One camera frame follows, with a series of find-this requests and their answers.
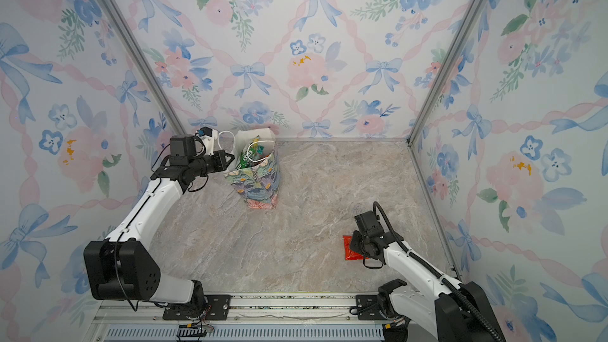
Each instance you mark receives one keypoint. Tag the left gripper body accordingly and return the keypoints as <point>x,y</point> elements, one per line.
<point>210,164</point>

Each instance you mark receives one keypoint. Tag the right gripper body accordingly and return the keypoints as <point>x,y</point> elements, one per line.
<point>359,243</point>

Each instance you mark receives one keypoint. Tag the red snack packet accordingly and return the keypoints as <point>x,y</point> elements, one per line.
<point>351,255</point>

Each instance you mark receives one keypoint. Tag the green snack packet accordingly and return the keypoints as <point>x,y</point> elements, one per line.
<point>252,154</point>

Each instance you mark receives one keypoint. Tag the floral paper gift bag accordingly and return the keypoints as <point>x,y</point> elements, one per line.
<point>257,186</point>

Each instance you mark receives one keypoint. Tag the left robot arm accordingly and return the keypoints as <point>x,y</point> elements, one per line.
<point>121,268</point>

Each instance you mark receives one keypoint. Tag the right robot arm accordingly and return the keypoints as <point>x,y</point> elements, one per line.
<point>443,306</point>

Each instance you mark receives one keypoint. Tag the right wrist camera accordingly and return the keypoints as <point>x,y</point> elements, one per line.
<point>369,225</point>

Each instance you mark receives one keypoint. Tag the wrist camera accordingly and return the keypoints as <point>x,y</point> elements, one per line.
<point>369,225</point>
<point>209,137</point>

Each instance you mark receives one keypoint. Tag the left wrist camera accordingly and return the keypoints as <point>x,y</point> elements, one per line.
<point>209,137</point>

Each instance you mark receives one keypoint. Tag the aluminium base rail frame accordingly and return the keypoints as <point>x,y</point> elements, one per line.
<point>252,316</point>

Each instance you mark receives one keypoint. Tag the left corner aluminium post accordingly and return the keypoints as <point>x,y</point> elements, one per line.
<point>136,54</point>

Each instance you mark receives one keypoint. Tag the corner aluminium post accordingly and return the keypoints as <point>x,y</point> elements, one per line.
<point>136,54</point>
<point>461,37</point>

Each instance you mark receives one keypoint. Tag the right corner aluminium post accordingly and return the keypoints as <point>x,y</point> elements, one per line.
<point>461,37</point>

